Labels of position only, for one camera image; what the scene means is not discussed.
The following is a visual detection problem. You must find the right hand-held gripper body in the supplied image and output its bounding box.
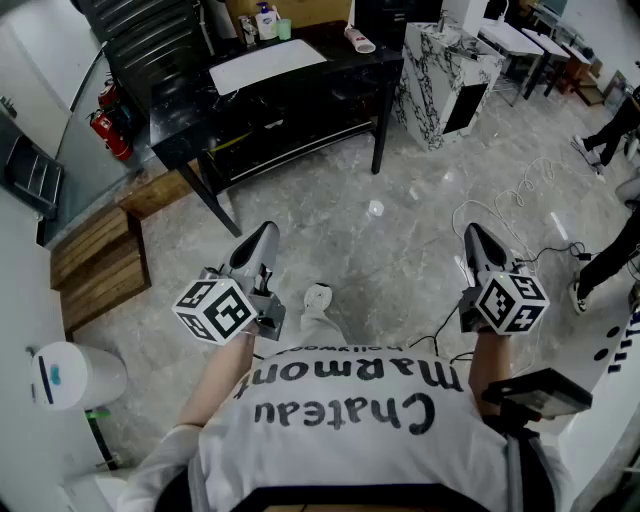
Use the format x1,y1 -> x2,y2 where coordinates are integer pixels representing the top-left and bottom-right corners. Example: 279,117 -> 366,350
458,264 -> 550,336

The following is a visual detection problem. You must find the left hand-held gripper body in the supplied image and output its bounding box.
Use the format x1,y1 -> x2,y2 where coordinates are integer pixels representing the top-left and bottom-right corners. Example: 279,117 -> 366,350
172,268 -> 287,346

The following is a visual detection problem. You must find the white pink pump bottle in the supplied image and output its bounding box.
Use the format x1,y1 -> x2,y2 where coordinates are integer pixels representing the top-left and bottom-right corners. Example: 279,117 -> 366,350
343,27 -> 377,54

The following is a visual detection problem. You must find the person's left forearm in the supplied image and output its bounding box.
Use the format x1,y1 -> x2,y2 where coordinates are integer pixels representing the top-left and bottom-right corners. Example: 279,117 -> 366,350
174,324 -> 262,429

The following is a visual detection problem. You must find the person's right forearm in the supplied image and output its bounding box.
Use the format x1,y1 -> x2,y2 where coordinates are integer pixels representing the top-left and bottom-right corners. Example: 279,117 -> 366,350
467,328 -> 512,401

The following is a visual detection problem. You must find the person's gray trouser leg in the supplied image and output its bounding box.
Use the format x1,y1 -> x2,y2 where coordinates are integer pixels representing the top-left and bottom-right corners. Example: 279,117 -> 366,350
298,304 -> 352,352

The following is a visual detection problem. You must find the black chest-mounted device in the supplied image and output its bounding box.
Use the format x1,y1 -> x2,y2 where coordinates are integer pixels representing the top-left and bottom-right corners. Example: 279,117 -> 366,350
482,368 -> 594,422

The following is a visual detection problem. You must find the white curved counter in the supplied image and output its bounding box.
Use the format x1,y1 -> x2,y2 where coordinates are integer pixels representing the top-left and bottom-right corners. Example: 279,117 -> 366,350
544,279 -> 640,512

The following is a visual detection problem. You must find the black marble vanity table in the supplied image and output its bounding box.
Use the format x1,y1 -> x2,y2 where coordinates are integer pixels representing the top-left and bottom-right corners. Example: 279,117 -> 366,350
148,19 -> 405,239

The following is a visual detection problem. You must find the white round trash bin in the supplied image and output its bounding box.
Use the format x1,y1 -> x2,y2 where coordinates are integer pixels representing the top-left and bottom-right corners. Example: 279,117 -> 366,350
29,341 -> 129,412

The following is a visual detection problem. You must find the white marble-patterned cabinet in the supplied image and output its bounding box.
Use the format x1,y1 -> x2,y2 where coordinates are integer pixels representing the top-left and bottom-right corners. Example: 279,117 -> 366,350
393,22 -> 506,152

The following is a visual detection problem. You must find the large red fire extinguisher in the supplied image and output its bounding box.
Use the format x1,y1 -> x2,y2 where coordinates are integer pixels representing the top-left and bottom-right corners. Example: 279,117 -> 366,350
88,109 -> 134,162

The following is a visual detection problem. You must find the white sink basin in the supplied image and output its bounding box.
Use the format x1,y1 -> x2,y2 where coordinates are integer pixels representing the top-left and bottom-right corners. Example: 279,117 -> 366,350
208,38 -> 329,96

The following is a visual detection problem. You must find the person's white printed shirt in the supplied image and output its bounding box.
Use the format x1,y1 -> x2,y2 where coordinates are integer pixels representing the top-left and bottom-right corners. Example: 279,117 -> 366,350
117,342 -> 576,512

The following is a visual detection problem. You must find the small red fire extinguisher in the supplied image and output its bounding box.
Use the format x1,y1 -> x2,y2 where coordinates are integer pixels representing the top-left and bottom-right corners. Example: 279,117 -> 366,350
97,78 -> 121,109

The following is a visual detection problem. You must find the white table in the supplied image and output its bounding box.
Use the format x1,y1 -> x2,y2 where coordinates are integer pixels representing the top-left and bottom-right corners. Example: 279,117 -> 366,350
522,27 -> 572,99
478,18 -> 545,107

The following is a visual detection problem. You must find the white soap dispenser blue pump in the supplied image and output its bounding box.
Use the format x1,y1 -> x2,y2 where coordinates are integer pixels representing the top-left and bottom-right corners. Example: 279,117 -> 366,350
254,2 -> 280,41

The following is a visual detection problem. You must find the black slatted cabinet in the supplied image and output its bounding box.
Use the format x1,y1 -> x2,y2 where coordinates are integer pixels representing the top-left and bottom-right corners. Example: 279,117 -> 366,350
72,0 -> 214,119

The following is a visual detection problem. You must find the large cardboard box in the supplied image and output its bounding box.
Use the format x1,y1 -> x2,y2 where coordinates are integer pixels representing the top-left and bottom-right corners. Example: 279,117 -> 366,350
224,0 -> 354,29

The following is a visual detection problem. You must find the white floor cable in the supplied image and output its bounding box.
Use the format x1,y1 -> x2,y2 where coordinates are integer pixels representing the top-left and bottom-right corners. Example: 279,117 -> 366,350
451,156 -> 604,264

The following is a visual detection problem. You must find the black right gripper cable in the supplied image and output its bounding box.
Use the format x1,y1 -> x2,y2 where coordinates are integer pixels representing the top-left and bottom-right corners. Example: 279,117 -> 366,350
408,301 -> 475,364

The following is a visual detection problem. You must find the black floor cable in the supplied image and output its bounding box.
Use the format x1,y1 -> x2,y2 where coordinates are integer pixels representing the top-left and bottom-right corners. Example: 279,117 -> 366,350
519,241 -> 601,267

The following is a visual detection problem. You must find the green-handled brush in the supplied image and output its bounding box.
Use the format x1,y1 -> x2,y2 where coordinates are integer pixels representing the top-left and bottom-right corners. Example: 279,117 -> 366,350
84,407 -> 121,471

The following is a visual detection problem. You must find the gray shoulder strap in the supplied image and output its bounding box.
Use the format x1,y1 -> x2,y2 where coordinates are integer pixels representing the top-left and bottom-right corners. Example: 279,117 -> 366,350
503,429 -> 554,512

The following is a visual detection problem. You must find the black wire rack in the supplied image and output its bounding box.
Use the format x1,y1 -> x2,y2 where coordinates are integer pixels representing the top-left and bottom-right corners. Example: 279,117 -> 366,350
4,133 -> 65,221

